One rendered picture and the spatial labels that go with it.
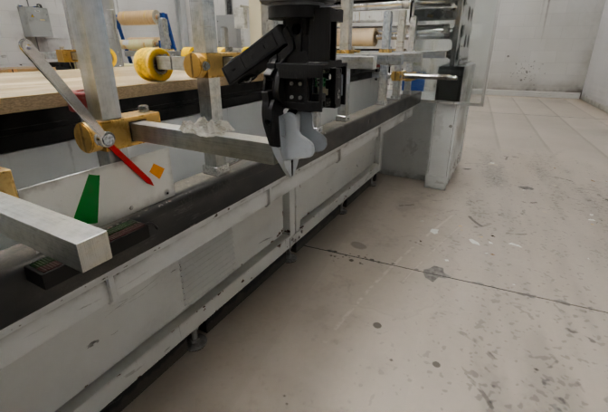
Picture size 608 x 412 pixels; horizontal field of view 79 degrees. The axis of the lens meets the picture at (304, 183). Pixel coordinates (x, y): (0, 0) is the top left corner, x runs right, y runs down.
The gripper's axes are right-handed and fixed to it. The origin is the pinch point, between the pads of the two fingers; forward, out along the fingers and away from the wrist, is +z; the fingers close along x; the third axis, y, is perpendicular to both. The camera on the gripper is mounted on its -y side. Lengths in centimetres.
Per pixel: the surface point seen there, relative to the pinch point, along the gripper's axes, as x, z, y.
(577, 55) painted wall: 876, 0, 120
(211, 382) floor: 19, 83, -41
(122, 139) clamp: -3.4, -0.9, -30.4
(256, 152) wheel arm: -1.5, -1.9, -3.8
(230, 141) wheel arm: -1.6, -2.8, -8.4
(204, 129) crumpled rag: -2.1, -4.2, -12.7
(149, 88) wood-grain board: 20, -6, -51
